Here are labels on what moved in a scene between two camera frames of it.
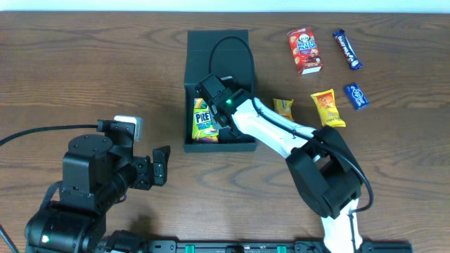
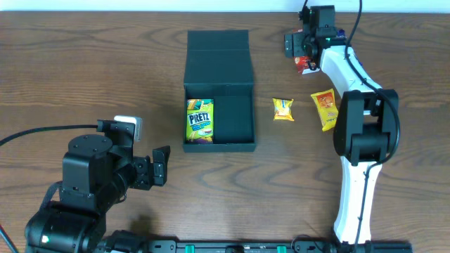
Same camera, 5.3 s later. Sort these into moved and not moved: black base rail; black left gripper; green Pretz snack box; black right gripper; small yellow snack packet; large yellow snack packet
Moved: black right gripper; green Pretz snack box
Not moved: large yellow snack packet; small yellow snack packet; black left gripper; black base rail
